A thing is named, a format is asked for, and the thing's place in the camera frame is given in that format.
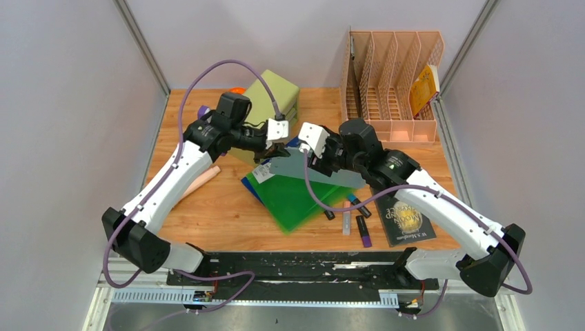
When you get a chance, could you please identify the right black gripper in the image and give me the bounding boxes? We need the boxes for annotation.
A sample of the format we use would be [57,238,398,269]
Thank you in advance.
[304,131,364,177]

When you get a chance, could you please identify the grey clipboard with papers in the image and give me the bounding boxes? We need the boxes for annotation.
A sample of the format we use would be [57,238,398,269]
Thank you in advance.
[270,148,366,189]

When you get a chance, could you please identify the green plastic folder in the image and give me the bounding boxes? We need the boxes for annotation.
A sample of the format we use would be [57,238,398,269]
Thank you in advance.
[246,169,350,235]

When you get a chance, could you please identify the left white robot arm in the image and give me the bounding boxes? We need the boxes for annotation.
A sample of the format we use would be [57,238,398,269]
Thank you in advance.
[101,92,289,285]

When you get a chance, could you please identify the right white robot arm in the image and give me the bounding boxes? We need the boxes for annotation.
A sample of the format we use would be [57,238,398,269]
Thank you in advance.
[299,119,533,297]

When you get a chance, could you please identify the blue plastic folder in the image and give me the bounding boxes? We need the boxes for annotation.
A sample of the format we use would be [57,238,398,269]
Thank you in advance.
[241,177,263,203]

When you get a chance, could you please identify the blue capped black marker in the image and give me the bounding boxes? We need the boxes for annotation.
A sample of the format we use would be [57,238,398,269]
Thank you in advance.
[347,194,372,219]

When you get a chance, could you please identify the green drawer cabinet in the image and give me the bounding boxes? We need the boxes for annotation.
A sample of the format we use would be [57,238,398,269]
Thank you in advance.
[228,70,301,166]

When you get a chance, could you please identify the orange grey highlighter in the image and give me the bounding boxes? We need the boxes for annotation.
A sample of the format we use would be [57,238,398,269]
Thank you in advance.
[342,211,351,236]

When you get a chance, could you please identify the orange tape dispenser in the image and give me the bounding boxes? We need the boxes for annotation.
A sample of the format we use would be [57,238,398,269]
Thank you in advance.
[228,87,246,95]

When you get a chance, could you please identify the small black marker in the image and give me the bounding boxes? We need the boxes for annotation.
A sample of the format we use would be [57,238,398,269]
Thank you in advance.
[324,210,335,220]

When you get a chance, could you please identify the pink cylindrical tube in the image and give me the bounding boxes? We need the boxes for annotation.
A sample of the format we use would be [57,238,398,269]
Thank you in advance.
[179,165,221,200]

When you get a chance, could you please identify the pink file organizer rack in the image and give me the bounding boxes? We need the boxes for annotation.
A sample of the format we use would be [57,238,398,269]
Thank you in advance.
[339,30,444,148]

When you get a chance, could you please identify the purple stapler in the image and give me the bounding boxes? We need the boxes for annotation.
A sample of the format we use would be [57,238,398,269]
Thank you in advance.
[197,106,210,118]

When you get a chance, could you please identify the black paperback book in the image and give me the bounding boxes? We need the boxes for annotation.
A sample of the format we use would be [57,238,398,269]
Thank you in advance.
[375,194,437,247]

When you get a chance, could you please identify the purple highlighter marker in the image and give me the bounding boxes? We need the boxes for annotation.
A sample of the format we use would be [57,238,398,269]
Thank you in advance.
[355,215,372,248]

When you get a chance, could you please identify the yellow book in rack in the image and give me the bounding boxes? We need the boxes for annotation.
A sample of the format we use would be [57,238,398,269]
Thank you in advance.
[408,64,440,118]

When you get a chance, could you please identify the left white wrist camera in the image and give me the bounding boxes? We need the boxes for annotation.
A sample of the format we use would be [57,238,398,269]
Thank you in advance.
[266,119,290,143]

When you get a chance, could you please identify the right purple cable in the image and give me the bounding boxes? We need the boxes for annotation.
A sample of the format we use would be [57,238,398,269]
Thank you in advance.
[301,148,533,319]

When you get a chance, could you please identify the purple cable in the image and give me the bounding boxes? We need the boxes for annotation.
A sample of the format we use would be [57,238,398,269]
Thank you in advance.
[101,59,284,316]
[301,148,533,319]

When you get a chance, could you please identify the black mounting base rail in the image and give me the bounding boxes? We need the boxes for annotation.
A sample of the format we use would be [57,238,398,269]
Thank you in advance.
[97,250,514,308]

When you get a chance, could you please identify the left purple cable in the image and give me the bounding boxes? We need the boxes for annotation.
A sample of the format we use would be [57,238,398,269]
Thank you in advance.
[101,59,284,316]

